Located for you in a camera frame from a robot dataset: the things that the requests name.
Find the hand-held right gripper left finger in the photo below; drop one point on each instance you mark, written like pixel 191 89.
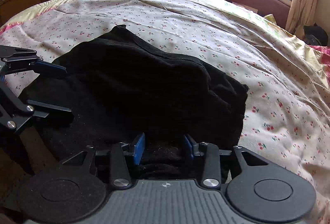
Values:
pixel 139 148

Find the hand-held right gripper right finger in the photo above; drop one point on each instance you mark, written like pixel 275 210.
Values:
pixel 188 148

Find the cherry print bed sheet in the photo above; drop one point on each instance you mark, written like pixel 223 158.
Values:
pixel 232 46

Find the yellow green packet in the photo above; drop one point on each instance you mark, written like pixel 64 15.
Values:
pixel 270 19

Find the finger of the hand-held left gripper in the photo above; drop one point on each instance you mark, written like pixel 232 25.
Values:
pixel 49 68
pixel 51 113

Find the pile of dark clothes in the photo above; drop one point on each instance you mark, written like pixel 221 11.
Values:
pixel 315 35

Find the black pants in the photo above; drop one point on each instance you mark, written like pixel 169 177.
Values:
pixel 141 84

